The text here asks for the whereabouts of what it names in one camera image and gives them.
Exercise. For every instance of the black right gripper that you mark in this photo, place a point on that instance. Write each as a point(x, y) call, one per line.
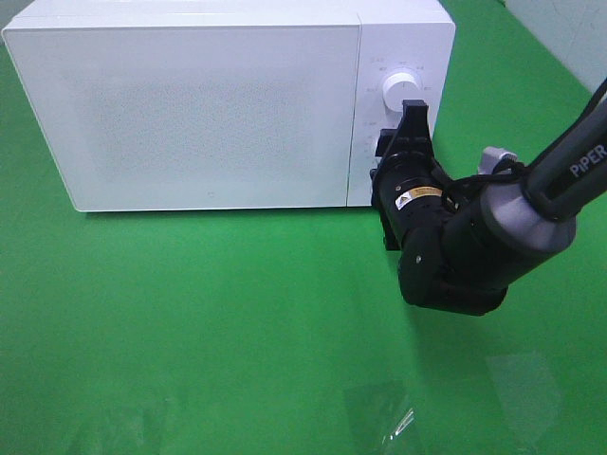
point(408, 182)

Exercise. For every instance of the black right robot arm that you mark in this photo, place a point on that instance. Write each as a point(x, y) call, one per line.
point(463, 242)

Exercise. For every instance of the upper white microwave knob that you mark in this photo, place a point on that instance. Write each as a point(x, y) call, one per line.
point(400, 86)

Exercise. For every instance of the white microwave oven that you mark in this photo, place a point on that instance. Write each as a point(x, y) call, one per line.
point(415, 36)

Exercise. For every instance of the clear tape patch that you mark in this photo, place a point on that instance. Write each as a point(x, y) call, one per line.
point(528, 393)
point(381, 419)

